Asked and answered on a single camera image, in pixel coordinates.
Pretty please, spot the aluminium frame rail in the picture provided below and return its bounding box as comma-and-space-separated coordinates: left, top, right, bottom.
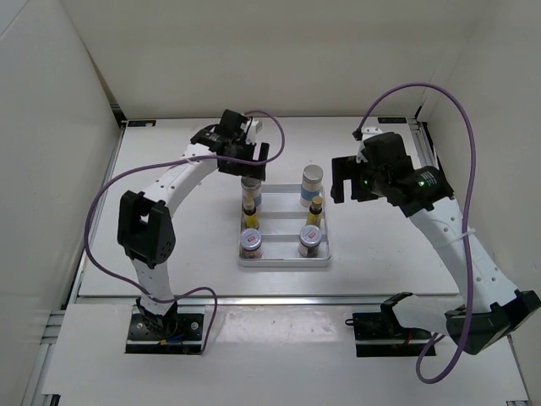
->
168, 294, 402, 306

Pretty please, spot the short spice jar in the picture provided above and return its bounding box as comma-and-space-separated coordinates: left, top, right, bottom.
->
298, 224, 323, 258
239, 228, 263, 260

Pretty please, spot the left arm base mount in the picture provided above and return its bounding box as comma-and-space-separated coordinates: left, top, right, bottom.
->
124, 306, 205, 355

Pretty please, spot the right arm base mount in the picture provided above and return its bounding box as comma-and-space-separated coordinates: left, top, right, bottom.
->
344, 292, 432, 358

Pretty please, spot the white divided tray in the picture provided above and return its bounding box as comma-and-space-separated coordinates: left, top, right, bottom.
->
238, 184, 331, 268

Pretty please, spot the left dark corner label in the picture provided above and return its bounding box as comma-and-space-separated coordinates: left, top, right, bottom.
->
127, 120, 156, 128

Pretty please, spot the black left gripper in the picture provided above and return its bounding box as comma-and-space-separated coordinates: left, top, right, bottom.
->
218, 138, 268, 180

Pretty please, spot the tall blue-label jar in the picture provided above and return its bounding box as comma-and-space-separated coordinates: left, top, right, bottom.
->
300, 164, 324, 207
241, 177, 262, 208

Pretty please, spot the right dark corner label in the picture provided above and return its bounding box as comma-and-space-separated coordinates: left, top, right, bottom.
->
378, 117, 407, 124

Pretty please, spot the small yellow-label bottle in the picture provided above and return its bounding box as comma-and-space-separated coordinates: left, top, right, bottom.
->
243, 196, 260, 229
306, 195, 324, 228

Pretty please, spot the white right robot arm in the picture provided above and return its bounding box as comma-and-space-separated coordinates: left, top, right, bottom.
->
331, 156, 540, 355

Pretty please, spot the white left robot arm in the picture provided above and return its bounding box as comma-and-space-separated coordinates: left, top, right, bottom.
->
117, 118, 265, 338

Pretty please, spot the dark corner label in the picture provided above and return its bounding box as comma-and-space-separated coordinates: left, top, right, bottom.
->
127, 120, 156, 128
378, 117, 407, 124

